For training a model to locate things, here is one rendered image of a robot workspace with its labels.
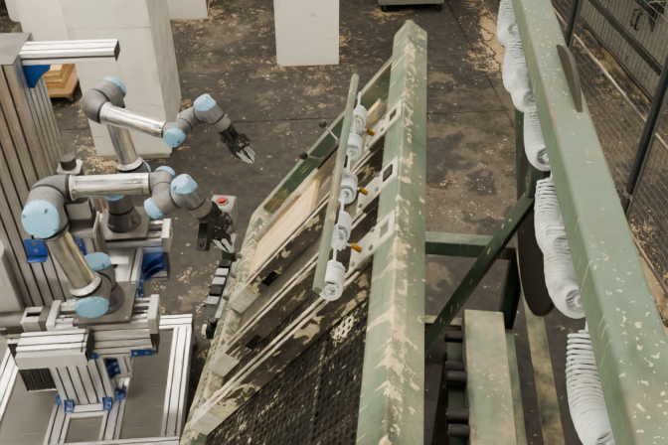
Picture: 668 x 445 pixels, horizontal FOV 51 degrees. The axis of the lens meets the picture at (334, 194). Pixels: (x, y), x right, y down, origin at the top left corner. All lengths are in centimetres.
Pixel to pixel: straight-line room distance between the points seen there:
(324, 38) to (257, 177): 189
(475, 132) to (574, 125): 411
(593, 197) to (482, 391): 49
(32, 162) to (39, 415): 146
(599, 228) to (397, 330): 49
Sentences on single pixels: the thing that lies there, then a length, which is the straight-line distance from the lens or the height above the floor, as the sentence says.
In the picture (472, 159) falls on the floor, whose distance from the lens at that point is 556.
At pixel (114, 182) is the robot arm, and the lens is 258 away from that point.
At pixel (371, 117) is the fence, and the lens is 287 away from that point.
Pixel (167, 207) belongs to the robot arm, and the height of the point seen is 161.
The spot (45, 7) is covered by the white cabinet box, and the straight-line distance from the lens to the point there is 706.
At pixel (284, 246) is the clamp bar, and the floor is 128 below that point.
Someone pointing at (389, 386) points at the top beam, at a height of 191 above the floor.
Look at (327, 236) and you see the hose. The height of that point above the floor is 194.
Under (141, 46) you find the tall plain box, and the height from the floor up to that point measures 95.
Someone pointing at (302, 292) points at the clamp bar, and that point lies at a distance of 242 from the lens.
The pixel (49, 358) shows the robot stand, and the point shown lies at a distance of 301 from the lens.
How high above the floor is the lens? 310
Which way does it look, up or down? 37 degrees down
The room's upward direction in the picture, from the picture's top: straight up
